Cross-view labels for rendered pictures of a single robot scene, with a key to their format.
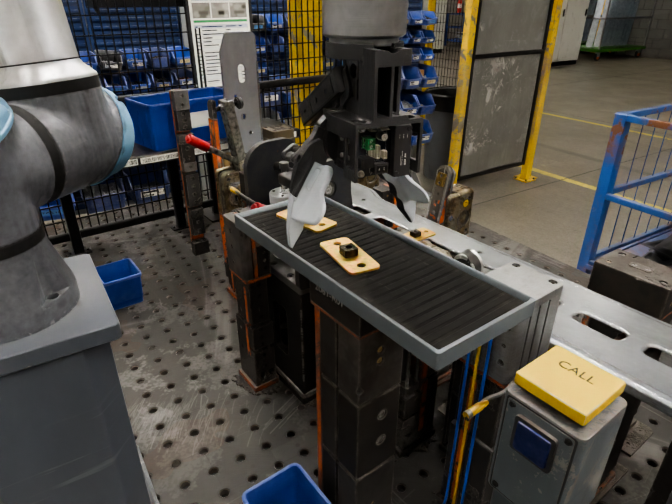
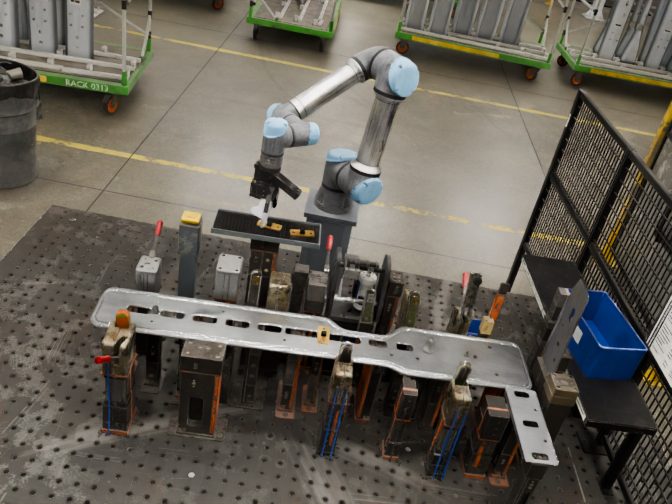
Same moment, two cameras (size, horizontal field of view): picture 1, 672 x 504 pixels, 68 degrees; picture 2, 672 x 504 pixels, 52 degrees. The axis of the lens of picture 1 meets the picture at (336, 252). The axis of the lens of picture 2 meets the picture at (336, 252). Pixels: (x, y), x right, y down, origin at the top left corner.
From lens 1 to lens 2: 2.57 m
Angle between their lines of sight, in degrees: 98
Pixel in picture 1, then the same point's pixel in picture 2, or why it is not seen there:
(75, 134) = (344, 176)
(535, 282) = (224, 265)
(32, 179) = (331, 175)
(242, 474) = not seen: hidden behind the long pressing
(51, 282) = (323, 200)
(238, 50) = (578, 298)
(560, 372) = (193, 215)
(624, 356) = (189, 307)
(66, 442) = not seen: hidden behind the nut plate
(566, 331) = (214, 309)
